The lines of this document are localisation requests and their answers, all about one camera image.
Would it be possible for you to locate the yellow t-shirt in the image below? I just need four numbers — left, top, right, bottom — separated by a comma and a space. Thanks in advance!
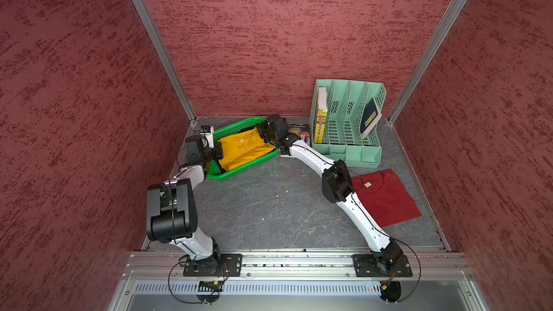
219, 127, 275, 173

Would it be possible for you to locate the red t-shirt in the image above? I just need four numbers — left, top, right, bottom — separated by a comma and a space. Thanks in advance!
352, 169, 421, 227

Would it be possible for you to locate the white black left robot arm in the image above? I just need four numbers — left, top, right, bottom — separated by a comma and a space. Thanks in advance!
146, 134, 223, 276

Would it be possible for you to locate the green plastic basket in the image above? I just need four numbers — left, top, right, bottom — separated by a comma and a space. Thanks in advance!
207, 117, 279, 181

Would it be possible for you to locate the black book with gold circle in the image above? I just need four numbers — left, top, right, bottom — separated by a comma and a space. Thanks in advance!
288, 122, 310, 135

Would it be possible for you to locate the red white pen box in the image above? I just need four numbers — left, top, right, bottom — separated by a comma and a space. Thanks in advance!
301, 132, 310, 145

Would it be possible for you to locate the yellow white book in organizer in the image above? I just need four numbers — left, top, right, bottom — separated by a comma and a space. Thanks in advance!
314, 86, 328, 144

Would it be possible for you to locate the mint green file organizer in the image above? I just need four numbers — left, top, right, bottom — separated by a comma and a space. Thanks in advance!
310, 79, 387, 168

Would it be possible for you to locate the dark blue book in organizer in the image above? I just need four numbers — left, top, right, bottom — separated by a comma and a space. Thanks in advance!
359, 98, 382, 139

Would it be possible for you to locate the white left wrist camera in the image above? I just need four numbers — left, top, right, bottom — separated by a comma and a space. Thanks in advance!
200, 125, 215, 148

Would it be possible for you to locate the left base cable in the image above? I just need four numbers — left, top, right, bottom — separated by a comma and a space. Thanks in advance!
167, 255, 230, 305

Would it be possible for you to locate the base cable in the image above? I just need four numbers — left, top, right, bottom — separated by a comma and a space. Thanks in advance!
167, 255, 230, 305
371, 237, 423, 304

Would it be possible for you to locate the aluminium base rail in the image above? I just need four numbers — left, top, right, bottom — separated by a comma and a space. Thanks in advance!
118, 249, 476, 306

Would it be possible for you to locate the right base cable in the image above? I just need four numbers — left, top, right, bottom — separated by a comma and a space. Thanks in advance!
371, 237, 423, 304

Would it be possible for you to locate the left aluminium corner post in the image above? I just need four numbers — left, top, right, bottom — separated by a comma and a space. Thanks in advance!
131, 0, 196, 120

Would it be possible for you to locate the aluminium corner post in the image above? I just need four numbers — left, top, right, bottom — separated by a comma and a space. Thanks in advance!
131, 0, 196, 120
387, 0, 468, 126

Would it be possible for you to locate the right aluminium corner post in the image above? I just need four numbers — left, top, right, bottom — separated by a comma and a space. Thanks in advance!
387, 0, 468, 126

